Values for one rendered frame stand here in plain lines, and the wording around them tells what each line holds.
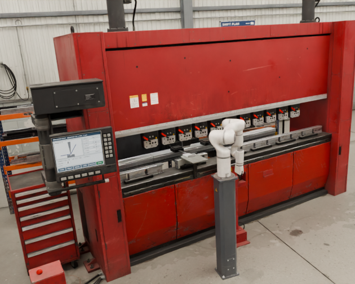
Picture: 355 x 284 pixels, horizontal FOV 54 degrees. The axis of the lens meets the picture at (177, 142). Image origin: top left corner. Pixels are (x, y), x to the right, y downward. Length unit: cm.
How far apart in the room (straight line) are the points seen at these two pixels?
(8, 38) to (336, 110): 586
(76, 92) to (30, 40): 503
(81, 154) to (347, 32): 355
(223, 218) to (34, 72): 537
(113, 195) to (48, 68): 470
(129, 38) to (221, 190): 159
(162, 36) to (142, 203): 163
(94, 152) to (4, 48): 518
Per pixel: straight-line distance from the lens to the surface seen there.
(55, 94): 260
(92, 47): 302
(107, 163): 274
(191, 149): 410
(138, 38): 337
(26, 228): 361
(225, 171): 310
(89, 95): 263
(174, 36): 353
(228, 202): 320
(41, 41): 758
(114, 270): 366
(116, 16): 340
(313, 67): 482
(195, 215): 394
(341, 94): 495
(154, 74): 345
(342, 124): 508
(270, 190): 453
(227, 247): 341
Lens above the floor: 218
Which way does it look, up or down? 16 degrees down
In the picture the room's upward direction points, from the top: 4 degrees counter-clockwise
